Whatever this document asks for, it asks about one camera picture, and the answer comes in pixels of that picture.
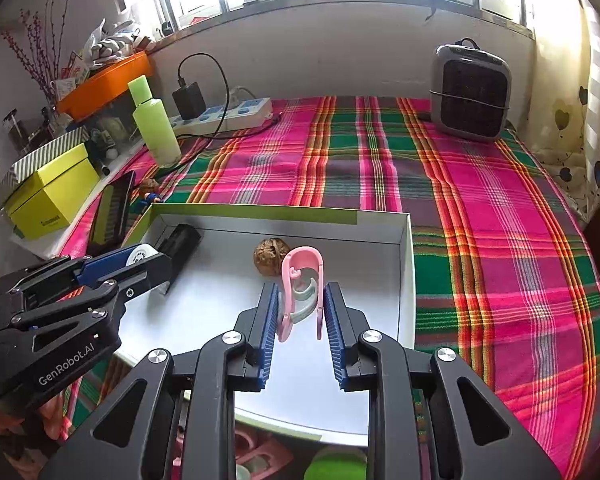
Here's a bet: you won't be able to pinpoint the orange plastic tray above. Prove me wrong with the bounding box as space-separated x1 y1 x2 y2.
57 51 154 121

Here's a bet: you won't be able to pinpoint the yellow cardboard box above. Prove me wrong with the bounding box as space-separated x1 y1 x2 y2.
5 142 102 240

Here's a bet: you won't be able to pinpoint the clear glass tank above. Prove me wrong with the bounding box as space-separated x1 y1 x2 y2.
80 95 148 162

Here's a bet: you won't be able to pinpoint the striped cardboard box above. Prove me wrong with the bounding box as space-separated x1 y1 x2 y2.
0 126 90 196

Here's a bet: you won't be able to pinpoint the dried red flower branches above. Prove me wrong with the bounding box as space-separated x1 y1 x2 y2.
2 0 81 107

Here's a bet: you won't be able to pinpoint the grey black space heater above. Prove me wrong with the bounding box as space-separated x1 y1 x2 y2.
429 38 513 144

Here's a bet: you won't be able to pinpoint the brown walnut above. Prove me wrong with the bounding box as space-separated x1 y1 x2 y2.
253 238 287 276

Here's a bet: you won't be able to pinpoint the pink green plaid blanket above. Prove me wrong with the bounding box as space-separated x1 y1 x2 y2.
55 95 600 480

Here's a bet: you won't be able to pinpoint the white shallow box green rim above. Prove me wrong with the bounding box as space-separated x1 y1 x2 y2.
115 203 417 448

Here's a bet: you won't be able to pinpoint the white round case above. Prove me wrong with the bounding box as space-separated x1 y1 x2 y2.
125 242 157 267

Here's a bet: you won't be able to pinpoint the pink mint hook clip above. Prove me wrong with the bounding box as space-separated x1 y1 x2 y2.
235 430 294 480
276 246 327 344

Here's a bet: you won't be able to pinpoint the glass jar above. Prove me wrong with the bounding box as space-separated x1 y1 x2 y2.
2 109 31 154

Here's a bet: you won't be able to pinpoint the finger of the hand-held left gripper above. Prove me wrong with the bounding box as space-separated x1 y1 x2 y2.
0 246 152 307
9 252 174 333

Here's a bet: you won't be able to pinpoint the small printed card boxes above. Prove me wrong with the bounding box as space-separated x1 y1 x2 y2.
57 52 92 97

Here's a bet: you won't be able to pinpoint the black smartphone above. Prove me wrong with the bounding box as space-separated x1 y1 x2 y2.
87 170 137 257

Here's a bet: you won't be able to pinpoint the black power adapter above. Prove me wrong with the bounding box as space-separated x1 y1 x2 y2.
173 77 206 121

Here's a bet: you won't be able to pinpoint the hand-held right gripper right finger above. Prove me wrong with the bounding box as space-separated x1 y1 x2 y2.
322 282 562 480

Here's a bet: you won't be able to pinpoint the white blue power strip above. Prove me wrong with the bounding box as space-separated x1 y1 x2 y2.
167 96 274 137

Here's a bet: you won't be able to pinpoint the white plastic bags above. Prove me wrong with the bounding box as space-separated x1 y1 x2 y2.
82 7 147 64

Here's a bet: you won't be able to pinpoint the cream patterned curtain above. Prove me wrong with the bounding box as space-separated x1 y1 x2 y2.
527 0 600 223

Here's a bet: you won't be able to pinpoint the black cylindrical device clear cap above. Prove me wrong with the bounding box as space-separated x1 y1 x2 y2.
157 225 202 282

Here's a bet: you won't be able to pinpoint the light green plastic bottle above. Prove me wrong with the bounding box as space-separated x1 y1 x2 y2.
127 75 183 169

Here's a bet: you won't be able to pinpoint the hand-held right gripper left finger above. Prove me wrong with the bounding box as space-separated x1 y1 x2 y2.
45 282 284 480

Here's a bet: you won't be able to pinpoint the small blue figurine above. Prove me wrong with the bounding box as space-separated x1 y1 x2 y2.
139 178 160 209

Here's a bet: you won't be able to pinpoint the black cable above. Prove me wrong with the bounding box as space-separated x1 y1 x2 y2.
170 53 281 173

